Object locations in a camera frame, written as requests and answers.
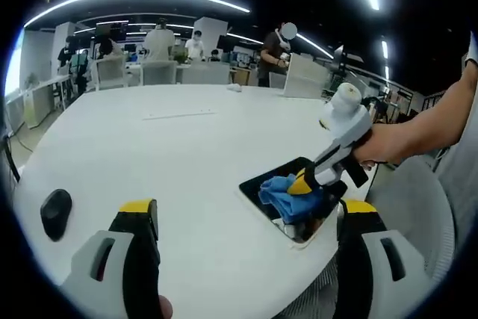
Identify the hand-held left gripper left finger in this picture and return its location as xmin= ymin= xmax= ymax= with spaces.
xmin=58 ymin=196 xmax=166 ymax=319

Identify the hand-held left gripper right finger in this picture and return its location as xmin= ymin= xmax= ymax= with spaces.
xmin=334 ymin=198 xmax=431 ymax=319

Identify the blue cleaning cloth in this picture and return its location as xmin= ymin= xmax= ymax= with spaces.
xmin=258 ymin=173 xmax=330 ymax=225

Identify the person's right hand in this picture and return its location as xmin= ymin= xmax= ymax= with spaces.
xmin=353 ymin=121 xmax=409 ymax=171

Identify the person's left hand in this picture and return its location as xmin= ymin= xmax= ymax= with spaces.
xmin=158 ymin=294 xmax=175 ymax=319

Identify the black computer mouse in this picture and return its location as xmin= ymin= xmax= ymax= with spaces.
xmin=40 ymin=188 xmax=73 ymax=243

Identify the white mesh office chair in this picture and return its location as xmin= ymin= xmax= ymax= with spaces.
xmin=276 ymin=154 xmax=456 ymax=319

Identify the person's grey clothing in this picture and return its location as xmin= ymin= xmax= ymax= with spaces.
xmin=443 ymin=31 xmax=478 ymax=290

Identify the grey office chair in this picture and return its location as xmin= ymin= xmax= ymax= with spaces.
xmin=140 ymin=60 xmax=178 ymax=86
xmin=181 ymin=62 xmax=232 ymax=86

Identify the white side desk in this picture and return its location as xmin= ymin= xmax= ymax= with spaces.
xmin=6 ymin=74 xmax=72 ymax=130

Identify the black cable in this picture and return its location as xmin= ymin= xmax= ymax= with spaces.
xmin=0 ymin=130 xmax=22 ymax=182

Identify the wall monitor screen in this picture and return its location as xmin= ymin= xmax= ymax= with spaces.
xmin=95 ymin=22 xmax=130 ymax=42

